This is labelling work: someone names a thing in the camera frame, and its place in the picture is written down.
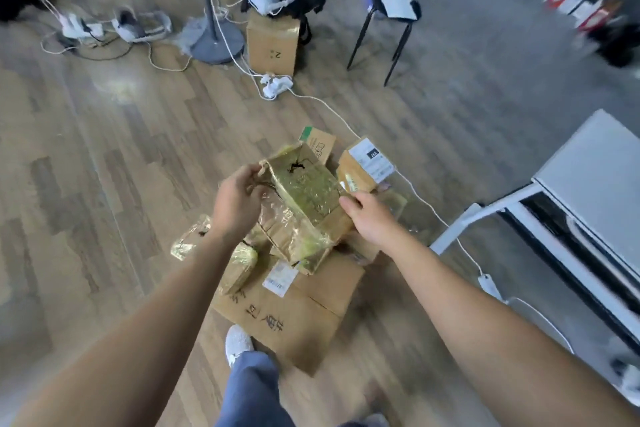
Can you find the person's right hand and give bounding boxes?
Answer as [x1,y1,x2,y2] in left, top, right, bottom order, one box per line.
[339,191,401,254]

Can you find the person's left hand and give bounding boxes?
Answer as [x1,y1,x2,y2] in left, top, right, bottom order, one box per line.
[209,163,269,242]

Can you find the pile of cardboard boxes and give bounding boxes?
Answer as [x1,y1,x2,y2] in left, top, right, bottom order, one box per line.
[169,126,409,376]

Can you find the plain square cardboard box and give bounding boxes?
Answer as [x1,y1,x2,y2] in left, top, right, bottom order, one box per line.
[246,11,301,77]

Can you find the person's left forearm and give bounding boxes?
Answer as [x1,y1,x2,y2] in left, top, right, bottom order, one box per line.
[9,231,241,427]

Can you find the person's right forearm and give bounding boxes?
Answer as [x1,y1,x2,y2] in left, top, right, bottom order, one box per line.
[382,234,640,427]

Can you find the person's white left shoe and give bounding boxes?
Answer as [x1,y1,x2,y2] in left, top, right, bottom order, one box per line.
[225,325,255,368]

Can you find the person's left leg blue jeans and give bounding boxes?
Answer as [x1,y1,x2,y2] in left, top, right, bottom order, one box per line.
[215,351,296,427]

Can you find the black floor fan stand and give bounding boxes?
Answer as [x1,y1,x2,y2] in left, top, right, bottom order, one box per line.
[179,0,246,66]

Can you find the white sneaker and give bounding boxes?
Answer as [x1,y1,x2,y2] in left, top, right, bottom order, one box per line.
[111,9,173,44]

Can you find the black round stool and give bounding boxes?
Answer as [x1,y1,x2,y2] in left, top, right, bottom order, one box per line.
[346,0,423,87]

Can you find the white paper sheet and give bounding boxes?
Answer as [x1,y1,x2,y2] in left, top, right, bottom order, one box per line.
[377,0,419,21]

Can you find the white table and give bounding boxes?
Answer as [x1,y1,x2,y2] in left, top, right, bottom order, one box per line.
[429,109,640,392]

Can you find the black rubbish bag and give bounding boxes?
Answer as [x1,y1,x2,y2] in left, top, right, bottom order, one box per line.
[589,21,640,68]

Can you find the small red white carton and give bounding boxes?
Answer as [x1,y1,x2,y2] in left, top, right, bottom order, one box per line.
[577,1,623,32]

